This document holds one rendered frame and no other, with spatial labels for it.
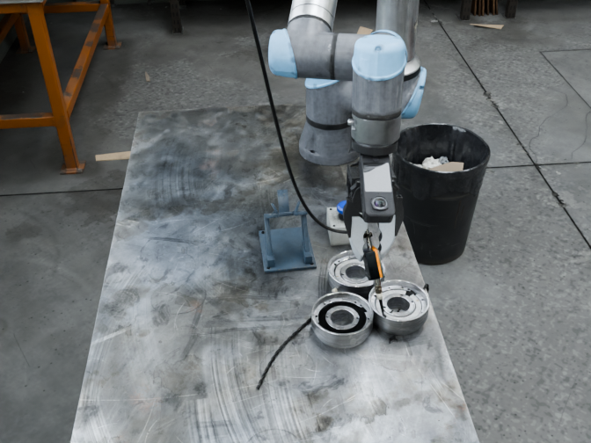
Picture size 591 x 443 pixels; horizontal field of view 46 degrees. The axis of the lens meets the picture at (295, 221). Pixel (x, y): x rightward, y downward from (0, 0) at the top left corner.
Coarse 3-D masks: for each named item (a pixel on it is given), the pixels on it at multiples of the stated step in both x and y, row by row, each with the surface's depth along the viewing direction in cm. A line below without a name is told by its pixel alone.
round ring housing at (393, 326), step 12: (372, 288) 123; (384, 288) 125; (396, 288) 125; (408, 288) 125; (420, 288) 123; (372, 300) 122; (384, 300) 122; (396, 300) 124; (408, 300) 122; (420, 300) 122; (396, 312) 120; (408, 312) 120; (420, 312) 120; (384, 324) 118; (396, 324) 117; (408, 324) 117; (420, 324) 119
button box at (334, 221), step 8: (328, 208) 142; (336, 208) 142; (328, 216) 140; (336, 216) 140; (328, 224) 141; (336, 224) 138; (344, 224) 138; (328, 232) 142; (336, 240) 139; (344, 240) 139
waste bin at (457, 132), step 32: (416, 128) 255; (448, 128) 255; (416, 160) 261; (448, 160) 260; (480, 160) 246; (416, 192) 238; (448, 192) 235; (416, 224) 247; (448, 224) 244; (416, 256) 256; (448, 256) 255
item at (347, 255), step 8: (336, 256) 131; (344, 256) 132; (352, 256) 132; (328, 264) 129; (336, 264) 130; (352, 264) 130; (360, 264) 130; (328, 272) 127; (344, 272) 128; (352, 272) 131; (360, 272) 131; (384, 272) 127; (328, 280) 128; (336, 280) 125; (352, 280) 127; (360, 280) 127; (344, 288) 125; (352, 288) 124; (360, 288) 124; (368, 288) 124
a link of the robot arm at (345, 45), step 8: (376, 32) 113; (384, 32) 112; (392, 32) 114; (344, 40) 110; (352, 40) 110; (336, 48) 110; (344, 48) 110; (352, 48) 109; (336, 56) 110; (344, 56) 110; (352, 56) 109; (336, 64) 110; (344, 64) 110; (336, 72) 111; (344, 72) 111; (352, 72) 111; (344, 80) 113; (352, 80) 113
